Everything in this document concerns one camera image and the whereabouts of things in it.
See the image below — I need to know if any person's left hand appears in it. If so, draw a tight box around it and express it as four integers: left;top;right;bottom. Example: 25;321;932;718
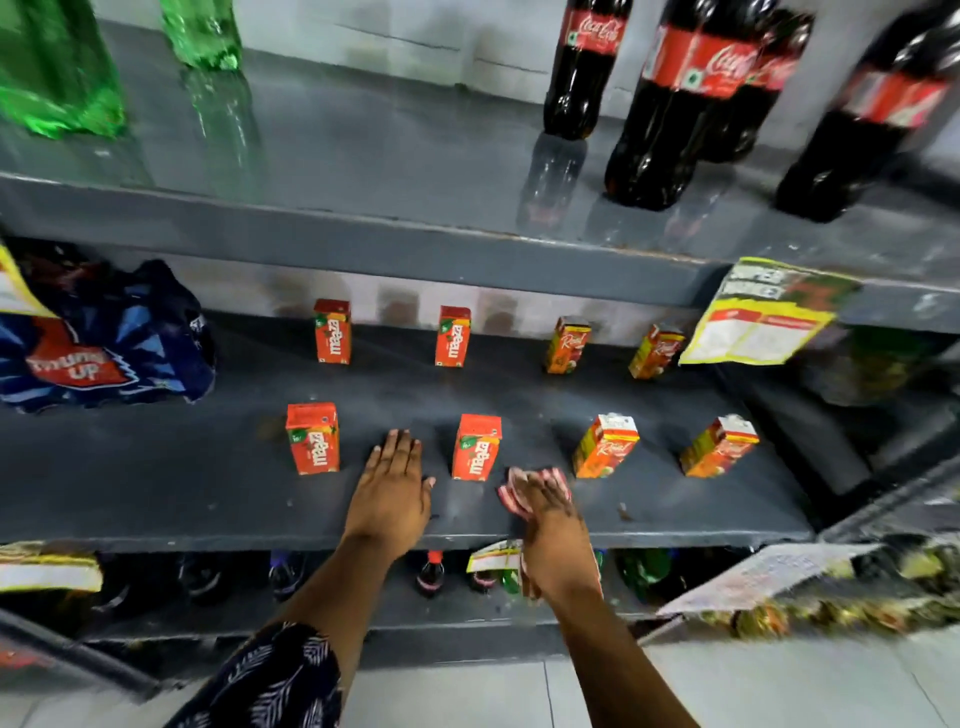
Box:
343;429;437;554

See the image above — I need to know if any person's right hand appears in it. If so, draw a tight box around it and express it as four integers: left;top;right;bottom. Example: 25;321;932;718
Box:
508;468;603;603

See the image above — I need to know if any pink striped cleaning cloth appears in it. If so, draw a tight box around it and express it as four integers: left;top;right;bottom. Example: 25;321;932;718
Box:
497;466;577;601

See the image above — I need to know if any person's left forearm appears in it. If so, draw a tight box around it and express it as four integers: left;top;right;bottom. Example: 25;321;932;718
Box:
276;531;410;702

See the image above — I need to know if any person's right forearm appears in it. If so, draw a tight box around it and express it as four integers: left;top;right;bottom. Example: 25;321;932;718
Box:
553;583;700;728

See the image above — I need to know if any red juice carton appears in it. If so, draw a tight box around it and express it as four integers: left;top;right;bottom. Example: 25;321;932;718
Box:
285;402;341;477
435;305;473;369
313;298;353;366
451;413;504;483

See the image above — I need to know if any yellow white hanging tag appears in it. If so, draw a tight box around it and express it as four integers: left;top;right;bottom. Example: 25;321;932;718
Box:
465;540;525;576

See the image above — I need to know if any orange juice carton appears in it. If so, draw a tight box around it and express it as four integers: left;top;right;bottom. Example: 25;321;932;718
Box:
628;324;687;381
572;412;641;480
544;316;594;376
679;414;761;480

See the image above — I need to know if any dark bottle with red cap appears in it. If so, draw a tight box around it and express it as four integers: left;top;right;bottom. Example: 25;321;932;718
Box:
414;549;447;600

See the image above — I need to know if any dark bottle with purple cap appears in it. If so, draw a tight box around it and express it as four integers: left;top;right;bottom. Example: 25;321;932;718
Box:
267;549;309;603

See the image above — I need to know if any small green bottle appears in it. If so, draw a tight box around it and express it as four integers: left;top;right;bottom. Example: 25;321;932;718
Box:
616;548;676;603

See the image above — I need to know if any grey metal shelf board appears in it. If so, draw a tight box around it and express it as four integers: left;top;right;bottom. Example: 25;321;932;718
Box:
0;313;819;555
0;21;960;336

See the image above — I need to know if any white paper sheet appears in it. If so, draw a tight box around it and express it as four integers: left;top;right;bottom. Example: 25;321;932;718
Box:
656;542;882;618

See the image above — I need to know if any dark leaf-patterned sleeve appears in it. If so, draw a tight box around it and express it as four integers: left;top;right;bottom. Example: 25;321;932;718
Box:
163;621;346;728

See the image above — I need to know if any yellow green paper flyer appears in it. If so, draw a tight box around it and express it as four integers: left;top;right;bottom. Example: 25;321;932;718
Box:
678;256;864;368

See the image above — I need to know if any blue shrink-wrapped bottle pack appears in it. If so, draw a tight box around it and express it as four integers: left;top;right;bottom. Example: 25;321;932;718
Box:
0;238;219;415

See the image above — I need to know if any row of yellow green packets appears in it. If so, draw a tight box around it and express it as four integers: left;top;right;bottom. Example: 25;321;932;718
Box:
697;536;960;641

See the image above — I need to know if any yellow white packet strip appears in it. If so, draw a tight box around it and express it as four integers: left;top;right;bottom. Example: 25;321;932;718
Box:
0;541;105;595

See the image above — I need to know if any shrink-wrapped green bottle pack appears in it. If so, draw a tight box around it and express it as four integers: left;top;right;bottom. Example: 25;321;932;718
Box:
798;324;950;410

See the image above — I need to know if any yellow white shelf label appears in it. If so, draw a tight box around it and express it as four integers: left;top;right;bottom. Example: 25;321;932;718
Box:
0;243;57;320

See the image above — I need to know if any dark cola bottle red label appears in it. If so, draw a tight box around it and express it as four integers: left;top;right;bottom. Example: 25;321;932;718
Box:
543;0;635;142
701;7;816;165
772;0;960;225
604;0;774;213

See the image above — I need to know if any green soda bottle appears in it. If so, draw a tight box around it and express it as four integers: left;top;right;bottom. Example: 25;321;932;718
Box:
0;0;127;141
159;0;244;73

